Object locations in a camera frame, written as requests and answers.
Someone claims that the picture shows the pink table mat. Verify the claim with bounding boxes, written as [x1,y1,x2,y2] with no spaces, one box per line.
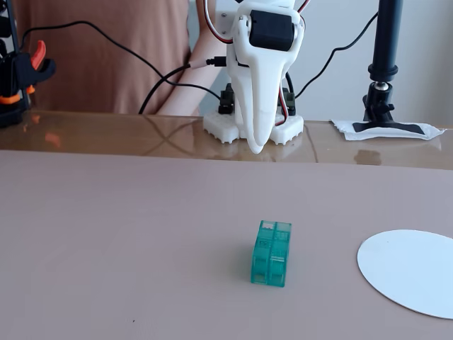
[0,149,453,340]

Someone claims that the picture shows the person torso brown shirt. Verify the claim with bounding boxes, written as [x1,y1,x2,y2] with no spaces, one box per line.
[13,0,194,115]

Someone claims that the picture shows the black camera cable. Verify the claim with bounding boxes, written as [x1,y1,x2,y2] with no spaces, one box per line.
[294,12,379,100]

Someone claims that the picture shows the black frame bar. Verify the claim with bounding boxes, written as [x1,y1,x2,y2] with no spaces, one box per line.
[0,0,19,57]

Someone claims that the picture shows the person bare forearm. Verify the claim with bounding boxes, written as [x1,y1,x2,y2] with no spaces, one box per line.
[154,30,231,116]

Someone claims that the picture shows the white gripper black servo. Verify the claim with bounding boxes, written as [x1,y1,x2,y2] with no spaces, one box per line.
[228,0,304,154]

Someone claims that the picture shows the teal lego brick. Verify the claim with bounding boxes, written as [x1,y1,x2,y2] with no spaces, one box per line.
[250,220,292,288]

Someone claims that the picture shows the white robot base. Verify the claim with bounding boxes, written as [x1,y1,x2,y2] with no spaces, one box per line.
[202,109,305,145]

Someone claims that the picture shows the white paper circle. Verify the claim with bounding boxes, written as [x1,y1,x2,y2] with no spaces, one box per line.
[356,229,453,320]

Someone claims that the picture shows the red white black servo wires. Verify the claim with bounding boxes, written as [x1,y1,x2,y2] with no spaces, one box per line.
[202,0,236,45]
[294,0,312,28]
[275,84,295,127]

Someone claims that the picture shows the white tape patch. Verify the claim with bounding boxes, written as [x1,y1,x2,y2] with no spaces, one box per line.
[330,118,447,142]

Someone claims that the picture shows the black camera stand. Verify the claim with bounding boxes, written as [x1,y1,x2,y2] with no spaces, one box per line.
[352,0,430,137]

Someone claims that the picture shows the thin black cable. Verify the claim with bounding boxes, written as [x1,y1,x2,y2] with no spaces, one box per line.
[19,20,222,102]

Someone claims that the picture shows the black orange spring clamp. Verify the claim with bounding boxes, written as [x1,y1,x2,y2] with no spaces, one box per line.
[0,39,57,128]

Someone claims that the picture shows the black usb cable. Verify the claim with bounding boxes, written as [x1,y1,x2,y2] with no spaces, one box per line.
[138,55,228,115]

